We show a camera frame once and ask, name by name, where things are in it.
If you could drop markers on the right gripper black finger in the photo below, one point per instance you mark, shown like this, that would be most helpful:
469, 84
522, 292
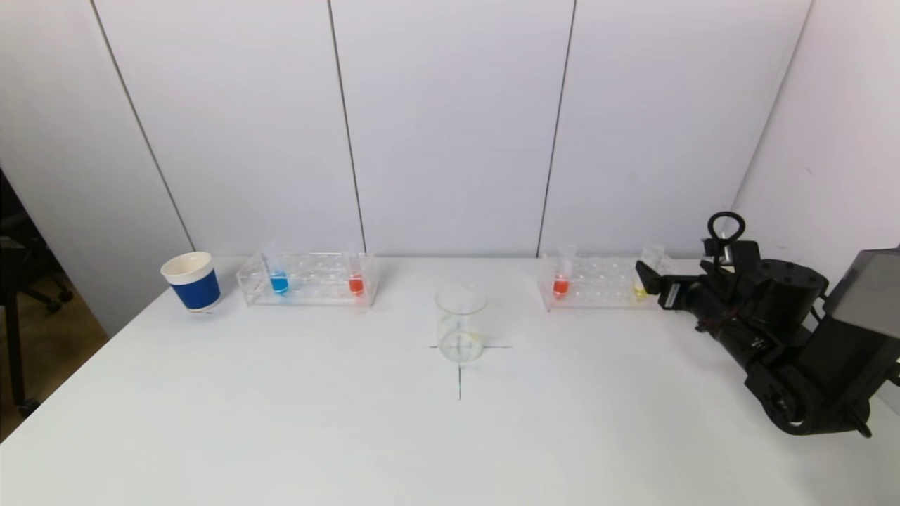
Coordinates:
650, 277

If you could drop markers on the test tube with yellow pigment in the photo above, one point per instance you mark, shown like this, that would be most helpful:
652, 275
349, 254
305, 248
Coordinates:
654, 256

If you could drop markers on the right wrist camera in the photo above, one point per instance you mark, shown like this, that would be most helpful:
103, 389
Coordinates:
738, 260

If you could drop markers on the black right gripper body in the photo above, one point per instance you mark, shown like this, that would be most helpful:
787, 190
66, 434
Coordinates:
669, 294

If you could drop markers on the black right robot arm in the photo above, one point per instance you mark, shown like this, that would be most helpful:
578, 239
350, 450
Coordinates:
808, 379

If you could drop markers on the clear glass beaker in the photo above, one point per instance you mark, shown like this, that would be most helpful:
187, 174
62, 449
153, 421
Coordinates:
460, 330

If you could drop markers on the test tube with blue pigment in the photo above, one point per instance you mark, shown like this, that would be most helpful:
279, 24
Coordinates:
279, 282

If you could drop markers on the clear plastic test tube rack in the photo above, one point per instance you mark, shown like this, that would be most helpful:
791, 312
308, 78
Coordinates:
598, 284
316, 284

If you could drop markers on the blue and white paper cup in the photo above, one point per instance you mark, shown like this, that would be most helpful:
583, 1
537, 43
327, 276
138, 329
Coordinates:
197, 288

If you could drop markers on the test tube with red pigment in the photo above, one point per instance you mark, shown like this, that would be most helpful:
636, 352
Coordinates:
356, 284
560, 286

